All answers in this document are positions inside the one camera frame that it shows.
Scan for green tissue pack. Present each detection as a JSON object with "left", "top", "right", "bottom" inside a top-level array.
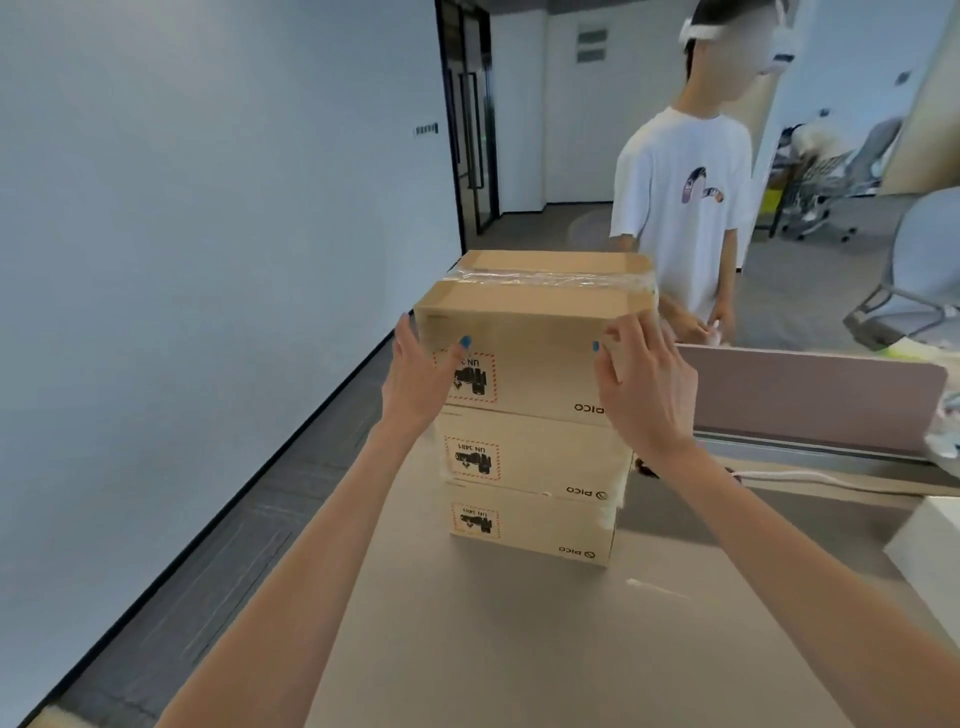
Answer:
[{"left": 873, "top": 335, "right": 950, "bottom": 361}]

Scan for black door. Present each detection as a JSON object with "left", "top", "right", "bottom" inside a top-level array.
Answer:
[{"left": 436, "top": 0, "right": 502, "bottom": 234}]

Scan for person's right hand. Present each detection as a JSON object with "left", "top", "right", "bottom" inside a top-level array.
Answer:
[{"left": 592, "top": 311, "right": 703, "bottom": 463}]

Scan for mauve desk divider panel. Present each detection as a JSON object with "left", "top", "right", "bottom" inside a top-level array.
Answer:
[{"left": 674, "top": 343, "right": 950, "bottom": 463}]

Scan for person's right forearm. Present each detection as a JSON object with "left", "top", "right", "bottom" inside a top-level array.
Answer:
[{"left": 644, "top": 442, "right": 960, "bottom": 728}]

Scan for white desk cable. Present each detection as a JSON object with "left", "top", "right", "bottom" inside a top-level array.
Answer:
[{"left": 723, "top": 466, "right": 924, "bottom": 498}]

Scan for white VR headset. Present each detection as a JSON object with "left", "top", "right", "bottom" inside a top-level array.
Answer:
[{"left": 678, "top": 0, "right": 800, "bottom": 76}]

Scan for white box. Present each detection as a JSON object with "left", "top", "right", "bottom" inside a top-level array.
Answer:
[{"left": 883, "top": 496, "right": 960, "bottom": 624}]

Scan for person's left hand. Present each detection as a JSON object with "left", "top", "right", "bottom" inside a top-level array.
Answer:
[{"left": 380, "top": 313, "right": 474, "bottom": 438}]

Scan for person's left forearm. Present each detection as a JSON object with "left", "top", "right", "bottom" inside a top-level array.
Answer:
[{"left": 153, "top": 419, "right": 436, "bottom": 728}]

